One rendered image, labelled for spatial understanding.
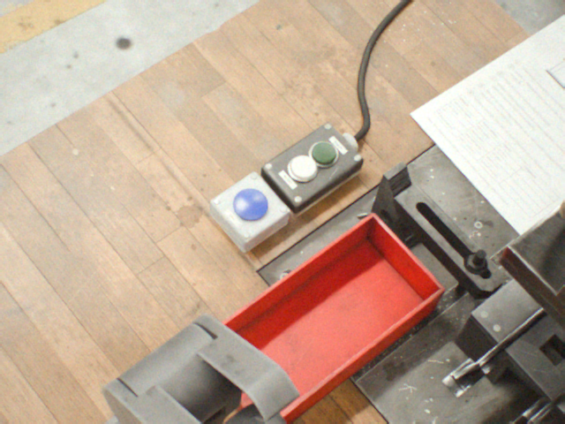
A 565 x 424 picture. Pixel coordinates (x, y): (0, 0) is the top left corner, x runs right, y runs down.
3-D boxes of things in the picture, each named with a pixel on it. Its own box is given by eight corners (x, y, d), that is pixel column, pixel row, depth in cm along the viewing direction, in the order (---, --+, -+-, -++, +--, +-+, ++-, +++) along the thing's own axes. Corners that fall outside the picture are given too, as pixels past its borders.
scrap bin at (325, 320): (195, 359, 120) (196, 339, 114) (365, 234, 128) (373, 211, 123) (265, 444, 116) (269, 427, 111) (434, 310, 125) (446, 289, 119)
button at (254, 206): (225, 207, 126) (226, 199, 125) (252, 189, 128) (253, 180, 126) (246, 232, 125) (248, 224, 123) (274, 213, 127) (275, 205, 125)
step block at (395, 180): (370, 211, 130) (382, 174, 122) (388, 198, 131) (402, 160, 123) (406, 250, 128) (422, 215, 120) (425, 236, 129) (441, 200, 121)
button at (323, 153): (305, 158, 130) (306, 149, 129) (323, 146, 131) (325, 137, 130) (320, 175, 129) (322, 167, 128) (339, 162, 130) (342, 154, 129)
